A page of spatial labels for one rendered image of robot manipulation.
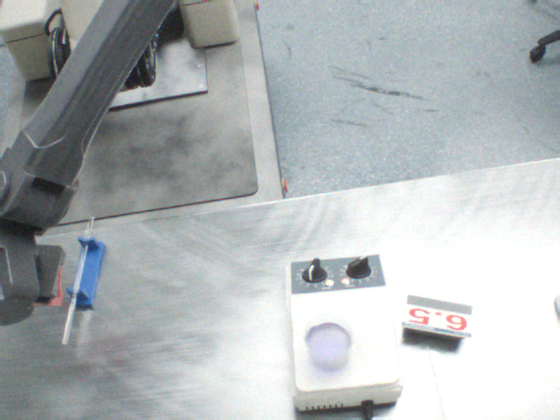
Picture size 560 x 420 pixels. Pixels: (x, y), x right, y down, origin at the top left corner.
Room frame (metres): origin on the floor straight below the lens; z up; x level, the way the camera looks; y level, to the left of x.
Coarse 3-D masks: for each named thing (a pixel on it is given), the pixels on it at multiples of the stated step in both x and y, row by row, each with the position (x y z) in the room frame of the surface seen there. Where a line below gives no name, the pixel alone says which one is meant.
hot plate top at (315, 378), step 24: (312, 312) 0.31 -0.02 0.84; (360, 312) 0.30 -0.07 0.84; (384, 312) 0.29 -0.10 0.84; (360, 336) 0.27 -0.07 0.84; (384, 336) 0.26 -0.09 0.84; (360, 360) 0.24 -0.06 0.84; (384, 360) 0.24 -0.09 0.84; (312, 384) 0.22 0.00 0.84; (336, 384) 0.22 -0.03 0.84; (360, 384) 0.21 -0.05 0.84; (384, 384) 0.21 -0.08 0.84
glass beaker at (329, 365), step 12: (324, 312) 0.28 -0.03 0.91; (336, 312) 0.28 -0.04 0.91; (312, 324) 0.27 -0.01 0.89; (348, 324) 0.26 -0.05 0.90; (348, 348) 0.24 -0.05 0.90; (312, 360) 0.24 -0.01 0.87; (324, 360) 0.23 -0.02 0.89; (336, 360) 0.23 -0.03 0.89; (348, 360) 0.24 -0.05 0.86; (324, 372) 0.23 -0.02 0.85; (336, 372) 0.23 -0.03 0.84
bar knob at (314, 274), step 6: (318, 258) 0.40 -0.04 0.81; (312, 264) 0.39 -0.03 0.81; (318, 264) 0.39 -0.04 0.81; (306, 270) 0.39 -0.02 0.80; (312, 270) 0.37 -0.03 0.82; (318, 270) 0.38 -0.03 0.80; (324, 270) 0.38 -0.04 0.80; (306, 276) 0.37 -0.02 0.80; (312, 276) 0.37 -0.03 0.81; (318, 276) 0.37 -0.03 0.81; (324, 276) 0.37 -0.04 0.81; (312, 282) 0.36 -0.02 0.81; (318, 282) 0.36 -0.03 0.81
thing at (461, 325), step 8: (408, 312) 0.31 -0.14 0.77; (416, 312) 0.31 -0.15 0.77; (424, 312) 0.31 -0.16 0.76; (432, 312) 0.31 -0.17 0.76; (440, 312) 0.31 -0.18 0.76; (408, 320) 0.30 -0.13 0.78; (416, 320) 0.30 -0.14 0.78; (424, 320) 0.30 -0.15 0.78; (432, 320) 0.30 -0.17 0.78; (440, 320) 0.29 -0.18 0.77; (448, 320) 0.29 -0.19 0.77; (456, 320) 0.29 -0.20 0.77; (464, 320) 0.29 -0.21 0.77; (448, 328) 0.28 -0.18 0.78; (456, 328) 0.28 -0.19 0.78; (464, 328) 0.27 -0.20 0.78
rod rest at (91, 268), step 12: (84, 240) 0.50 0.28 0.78; (96, 240) 0.50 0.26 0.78; (96, 252) 0.49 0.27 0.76; (84, 264) 0.47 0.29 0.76; (96, 264) 0.47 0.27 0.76; (84, 276) 0.45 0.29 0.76; (96, 276) 0.45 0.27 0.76; (72, 288) 0.44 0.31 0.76; (84, 288) 0.43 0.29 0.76; (84, 300) 0.41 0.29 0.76
